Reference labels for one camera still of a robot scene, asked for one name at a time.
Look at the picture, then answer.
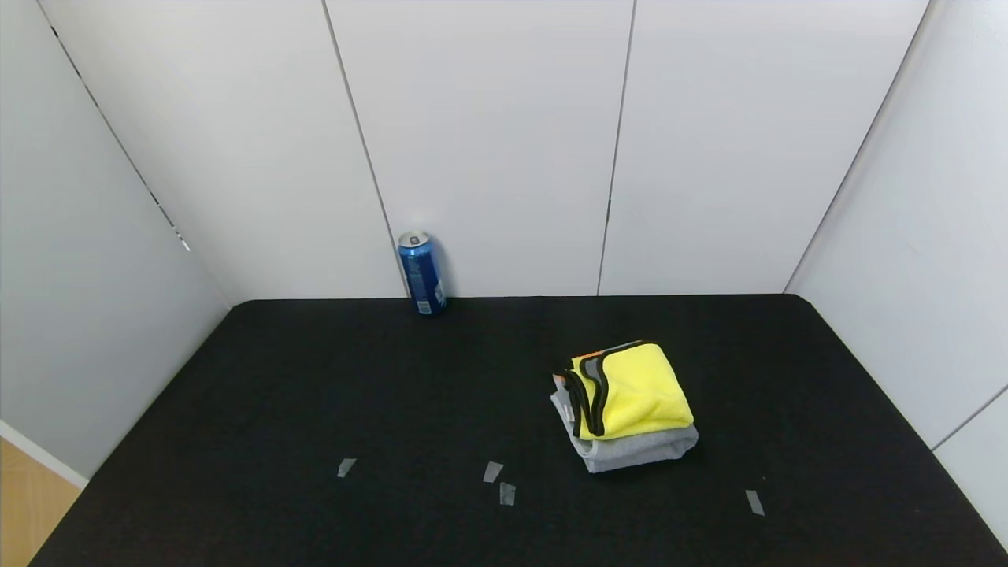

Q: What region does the yellow towel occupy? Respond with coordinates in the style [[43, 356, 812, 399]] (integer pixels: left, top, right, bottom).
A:
[[553, 340, 695, 440]]

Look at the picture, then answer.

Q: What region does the grey towel with orange marks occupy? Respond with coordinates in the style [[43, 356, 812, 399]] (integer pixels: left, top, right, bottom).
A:
[[550, 349, 700, 474]]

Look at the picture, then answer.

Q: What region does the blue and green drink can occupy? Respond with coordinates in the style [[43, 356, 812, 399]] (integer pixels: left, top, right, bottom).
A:
[[397, 230, 448, 317]]

